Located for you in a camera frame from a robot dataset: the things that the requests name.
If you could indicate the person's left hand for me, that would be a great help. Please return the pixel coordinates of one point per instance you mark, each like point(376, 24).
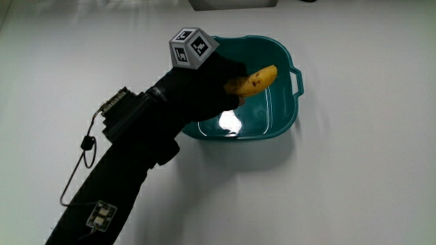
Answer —
point(201, 92)

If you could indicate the teal plastic basin plate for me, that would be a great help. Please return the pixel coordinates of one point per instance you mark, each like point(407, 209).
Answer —
point(276, 112)

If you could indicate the person's left forearm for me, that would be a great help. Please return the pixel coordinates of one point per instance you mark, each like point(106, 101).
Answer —
point(116, 177)

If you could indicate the grey box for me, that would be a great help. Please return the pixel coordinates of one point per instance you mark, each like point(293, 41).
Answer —
point(235, 3)

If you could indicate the black wrist sensor module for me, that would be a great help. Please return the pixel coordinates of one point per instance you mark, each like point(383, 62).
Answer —
point(126, 112)

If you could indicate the yellow banana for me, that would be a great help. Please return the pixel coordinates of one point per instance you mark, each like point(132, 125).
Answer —
point(259, 81)

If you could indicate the small sensor circuit board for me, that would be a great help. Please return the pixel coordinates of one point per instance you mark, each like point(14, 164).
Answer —
point(101, 215)

